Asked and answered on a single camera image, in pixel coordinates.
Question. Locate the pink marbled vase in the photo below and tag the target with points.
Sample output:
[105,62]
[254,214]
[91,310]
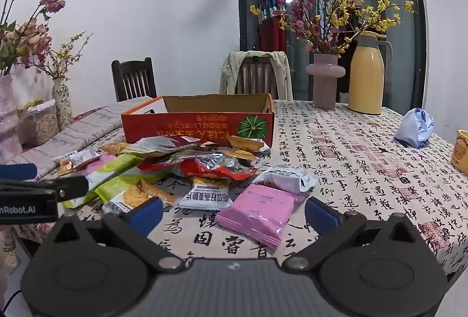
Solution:
[9,119]

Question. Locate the yellow thermos jug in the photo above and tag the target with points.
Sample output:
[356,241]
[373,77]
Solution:
[365,83]

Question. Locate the thin yellow flower branches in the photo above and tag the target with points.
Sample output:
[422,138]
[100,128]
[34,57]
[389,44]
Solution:
[65,53]

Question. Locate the pale green snack packet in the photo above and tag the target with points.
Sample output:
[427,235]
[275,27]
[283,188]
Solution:
[109,165]

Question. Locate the yellow and pink blossom branches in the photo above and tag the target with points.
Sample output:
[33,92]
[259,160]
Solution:
[329,2]

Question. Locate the yellow-green snack packet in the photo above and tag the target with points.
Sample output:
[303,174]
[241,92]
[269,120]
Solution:
[117,183]

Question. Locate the brown slatted wooden chair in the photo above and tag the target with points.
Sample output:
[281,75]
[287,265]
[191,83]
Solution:
[256,79]

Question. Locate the grey and white bread packet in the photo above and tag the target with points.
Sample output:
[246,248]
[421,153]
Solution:
[289,178]

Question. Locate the silver foil snack packet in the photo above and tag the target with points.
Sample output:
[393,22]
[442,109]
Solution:
[215,161]

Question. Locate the blue and white plastic bag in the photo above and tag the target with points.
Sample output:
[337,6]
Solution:
[415,128]

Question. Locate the grey patterned quilt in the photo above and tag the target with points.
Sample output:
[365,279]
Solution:
[73,134]

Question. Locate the dark wooden chair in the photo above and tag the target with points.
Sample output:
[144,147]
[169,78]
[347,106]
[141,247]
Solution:
[133,79]

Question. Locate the hanging red garment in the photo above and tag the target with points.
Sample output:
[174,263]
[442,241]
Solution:
[272,28]

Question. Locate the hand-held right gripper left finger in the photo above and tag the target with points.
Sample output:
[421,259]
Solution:
[146,216]

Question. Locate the brown and grey snack packet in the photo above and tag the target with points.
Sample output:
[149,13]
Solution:
[164,146]

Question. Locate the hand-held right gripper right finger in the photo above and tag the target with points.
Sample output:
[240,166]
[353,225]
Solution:
[321,216]

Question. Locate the pink snack packet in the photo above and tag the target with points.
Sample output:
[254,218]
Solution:
[256,211]

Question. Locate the white snack packet blue print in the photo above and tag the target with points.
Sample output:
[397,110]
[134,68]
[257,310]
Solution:
[204,196]

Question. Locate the beige jacket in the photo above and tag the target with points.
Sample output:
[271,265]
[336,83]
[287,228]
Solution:
[281,75]

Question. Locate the pink glass vase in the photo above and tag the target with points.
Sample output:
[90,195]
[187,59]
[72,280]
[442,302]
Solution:
[324,83]

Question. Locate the dark framed glass sliding door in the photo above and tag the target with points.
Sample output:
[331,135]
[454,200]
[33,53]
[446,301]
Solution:
[406,10]

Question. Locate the clear packet of orange crackers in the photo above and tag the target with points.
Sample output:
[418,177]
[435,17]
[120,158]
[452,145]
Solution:
[135,196]

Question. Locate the yellow bear mug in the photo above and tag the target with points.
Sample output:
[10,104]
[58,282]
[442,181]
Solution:
[461,152]

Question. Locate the orange cardboard box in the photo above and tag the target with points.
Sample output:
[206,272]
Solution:
[182,123]

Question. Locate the small gold snack packet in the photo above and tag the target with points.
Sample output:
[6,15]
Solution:
[115,148]
[67,167]
[245,143]
[239,155]

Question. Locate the floral ceramic vase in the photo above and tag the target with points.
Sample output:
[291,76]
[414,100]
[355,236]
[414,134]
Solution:
[63,105]

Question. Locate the red patterned cloth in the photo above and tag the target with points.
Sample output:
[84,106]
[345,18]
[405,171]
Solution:
[83,115]

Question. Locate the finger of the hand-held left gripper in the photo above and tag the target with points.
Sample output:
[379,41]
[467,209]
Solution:
[55,187]
[16,172]

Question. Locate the small white snack packet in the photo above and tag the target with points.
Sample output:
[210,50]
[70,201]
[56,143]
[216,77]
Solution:
[76,156]

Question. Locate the clear plastic food container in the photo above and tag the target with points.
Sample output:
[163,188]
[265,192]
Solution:
[42,123]

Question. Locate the red snack packet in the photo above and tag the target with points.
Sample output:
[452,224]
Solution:
[190,169]

